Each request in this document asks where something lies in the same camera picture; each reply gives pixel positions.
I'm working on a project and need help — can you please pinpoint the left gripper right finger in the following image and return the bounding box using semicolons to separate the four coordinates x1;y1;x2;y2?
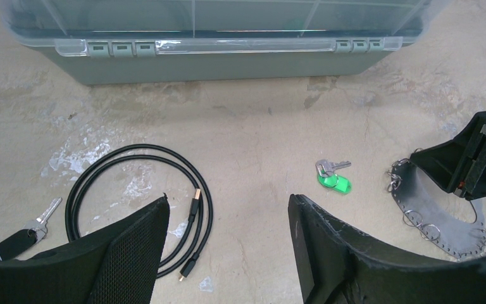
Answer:
288;194;486;303

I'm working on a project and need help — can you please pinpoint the key with black tag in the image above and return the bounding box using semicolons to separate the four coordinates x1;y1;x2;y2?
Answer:
0;198;63;262

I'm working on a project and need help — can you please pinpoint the key with green tag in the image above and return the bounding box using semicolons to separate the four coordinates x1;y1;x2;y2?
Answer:
315;160;352;194

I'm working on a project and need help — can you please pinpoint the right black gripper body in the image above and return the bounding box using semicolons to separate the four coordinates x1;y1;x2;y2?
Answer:
409;111;486;201

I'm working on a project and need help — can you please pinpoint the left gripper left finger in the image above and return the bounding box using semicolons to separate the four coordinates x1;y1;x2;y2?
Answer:
0;196;170;303

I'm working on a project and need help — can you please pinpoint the black coiled usb cable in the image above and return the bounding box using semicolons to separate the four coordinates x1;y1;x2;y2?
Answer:
65;144;215;282

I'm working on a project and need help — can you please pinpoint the grey plastic toolbox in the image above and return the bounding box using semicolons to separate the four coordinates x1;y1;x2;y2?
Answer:
0;0;447;85

